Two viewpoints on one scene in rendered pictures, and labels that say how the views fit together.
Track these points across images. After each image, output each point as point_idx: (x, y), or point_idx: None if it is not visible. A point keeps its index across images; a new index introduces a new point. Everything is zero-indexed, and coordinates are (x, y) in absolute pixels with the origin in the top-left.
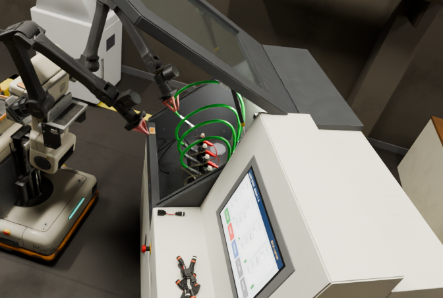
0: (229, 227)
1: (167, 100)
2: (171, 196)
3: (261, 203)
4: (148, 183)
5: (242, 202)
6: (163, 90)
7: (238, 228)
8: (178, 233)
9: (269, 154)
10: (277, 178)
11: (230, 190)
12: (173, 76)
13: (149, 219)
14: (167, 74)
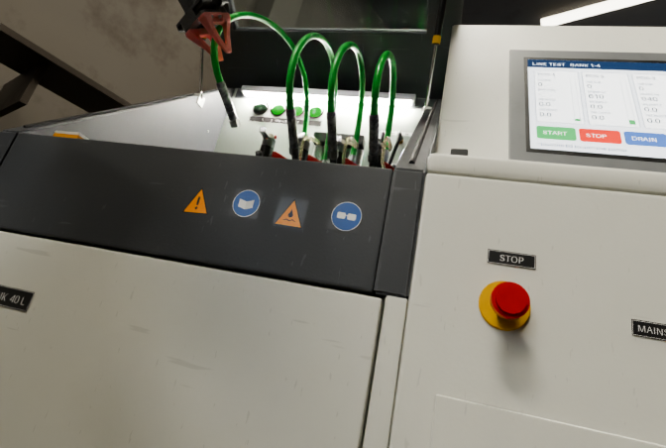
0: (588, 136)
1: (214, 18)
2: (419, 147)
3: (609, 62)
4: (204, 228)
5: (568, 92)
6: None
7: (610, 117)
8: None
9: (542, 33)
10: (594, 34)
11: (512, 108)
12: None
13: (350, 283)
14: None
